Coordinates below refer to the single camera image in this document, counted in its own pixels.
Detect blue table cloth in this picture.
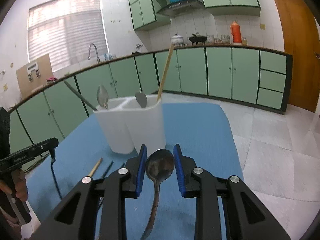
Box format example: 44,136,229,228
24,102,244,240

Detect black wok with lid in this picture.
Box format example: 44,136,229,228
188,32,207,45

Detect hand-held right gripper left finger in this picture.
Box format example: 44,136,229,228
31,144,148,240

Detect large silver spoon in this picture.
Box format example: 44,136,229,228
96,84,109,110

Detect white window blinds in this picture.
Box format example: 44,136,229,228
27,0,108,72

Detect group of glass jars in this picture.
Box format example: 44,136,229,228
207,34,230,44

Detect light wooden chopstick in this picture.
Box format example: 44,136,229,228
157,44,175,103
88,157,103,178

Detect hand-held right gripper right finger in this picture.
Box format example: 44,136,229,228
173,144,292,240

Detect grey metal chopstick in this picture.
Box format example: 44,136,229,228
63,80,98,112

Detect brown cardboard box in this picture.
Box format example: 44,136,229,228
16,53,53,98

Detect white cooking pot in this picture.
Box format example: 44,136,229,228
171,33,185,46

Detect silver spoon with curved handle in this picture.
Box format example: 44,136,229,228
140,149,175,240

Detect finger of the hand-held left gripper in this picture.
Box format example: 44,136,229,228
29,137,60,157

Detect orange thermos flask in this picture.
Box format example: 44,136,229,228
230,20,242,45

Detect black range hood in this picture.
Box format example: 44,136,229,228
156,0,204,17

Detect green lower kitchen cabinets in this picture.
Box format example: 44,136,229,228
0,45,293,155

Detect chrome kitchen faucet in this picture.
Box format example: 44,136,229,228
87,43,101,63

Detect white two-compartment utensil holder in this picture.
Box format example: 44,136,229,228
93,95,167,155

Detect person's left hand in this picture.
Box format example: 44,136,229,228
0,168,28,202

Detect dark blue chopstick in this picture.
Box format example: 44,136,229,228
101,161,114,178

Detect small silver spoon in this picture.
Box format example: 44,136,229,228
135,92,148,108

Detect brown wooden door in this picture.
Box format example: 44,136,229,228
269,0,320,113

